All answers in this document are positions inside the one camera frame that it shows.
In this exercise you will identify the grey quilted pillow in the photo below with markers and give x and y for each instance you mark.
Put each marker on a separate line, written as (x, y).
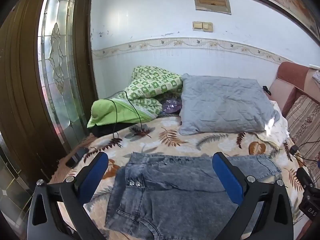
(225, 105)

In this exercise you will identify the grey-blue denim pants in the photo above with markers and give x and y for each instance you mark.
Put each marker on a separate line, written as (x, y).
(170, 200)

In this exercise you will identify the beige light switch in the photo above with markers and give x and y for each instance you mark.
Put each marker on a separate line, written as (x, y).
(202, 26)

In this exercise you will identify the cream twig print pillow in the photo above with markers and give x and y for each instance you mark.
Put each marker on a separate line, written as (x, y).
(280, 130)

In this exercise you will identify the wall plaque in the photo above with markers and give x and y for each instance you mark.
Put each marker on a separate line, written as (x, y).
(212, 0)

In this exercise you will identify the dark cloth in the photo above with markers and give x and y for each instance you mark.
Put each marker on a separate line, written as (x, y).
(105, 130)

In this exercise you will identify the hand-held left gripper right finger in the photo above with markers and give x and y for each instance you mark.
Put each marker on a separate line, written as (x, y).
(228, 177)

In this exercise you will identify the purple plastic bag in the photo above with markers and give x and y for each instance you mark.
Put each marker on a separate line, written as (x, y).
(171, 106)

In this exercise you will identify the black charger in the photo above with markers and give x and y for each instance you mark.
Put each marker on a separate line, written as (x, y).
(293, 150)

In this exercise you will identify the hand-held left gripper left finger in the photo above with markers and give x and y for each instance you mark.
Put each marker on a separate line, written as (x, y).
(93, 177)

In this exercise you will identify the leaf print blanket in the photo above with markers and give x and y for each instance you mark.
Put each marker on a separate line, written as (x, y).
(175, 140)

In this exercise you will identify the green patterned quilt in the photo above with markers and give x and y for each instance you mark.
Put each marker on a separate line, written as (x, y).
(150, 80)

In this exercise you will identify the black clip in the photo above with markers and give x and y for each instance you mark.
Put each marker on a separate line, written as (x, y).
(265, 88)

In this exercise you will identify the striped floral cushion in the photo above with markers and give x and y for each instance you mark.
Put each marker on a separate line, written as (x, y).
(305, 120)

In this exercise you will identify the wooden door with glass pane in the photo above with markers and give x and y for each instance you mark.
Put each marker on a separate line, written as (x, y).
(20, 80)

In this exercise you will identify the lilac clothing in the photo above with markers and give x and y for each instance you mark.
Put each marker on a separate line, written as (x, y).
(317, 76)

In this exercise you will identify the black phone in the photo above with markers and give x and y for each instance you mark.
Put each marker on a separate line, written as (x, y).
(76, 158)

